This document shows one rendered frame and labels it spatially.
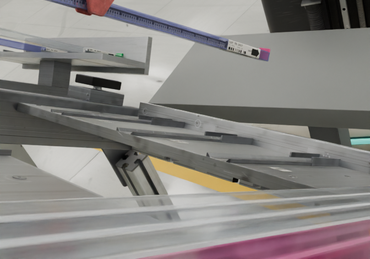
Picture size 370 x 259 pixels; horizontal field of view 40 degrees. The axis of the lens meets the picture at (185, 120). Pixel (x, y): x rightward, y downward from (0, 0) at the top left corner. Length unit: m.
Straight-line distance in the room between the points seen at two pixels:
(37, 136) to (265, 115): 0.40
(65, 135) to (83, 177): 1.29
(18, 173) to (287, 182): 0.20
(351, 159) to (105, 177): 1.42
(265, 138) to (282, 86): 0.31
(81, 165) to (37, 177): 1.79
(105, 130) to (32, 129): 0.17
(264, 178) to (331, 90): 0.51
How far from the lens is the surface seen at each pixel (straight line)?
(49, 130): 0.65
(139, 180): 0.79
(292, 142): 0.57
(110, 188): 1.83
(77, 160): 2.05
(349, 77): 0.88
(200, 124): 0.65
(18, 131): 0.62
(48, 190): 0.20
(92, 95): 0.68
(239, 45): 0.56
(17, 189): 0.19
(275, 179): 0.36
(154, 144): 0.43
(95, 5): 0.42
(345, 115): 0.82
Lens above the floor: 1.10
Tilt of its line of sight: 34 degrees down
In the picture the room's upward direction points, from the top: 23 degrees counter-clockwise
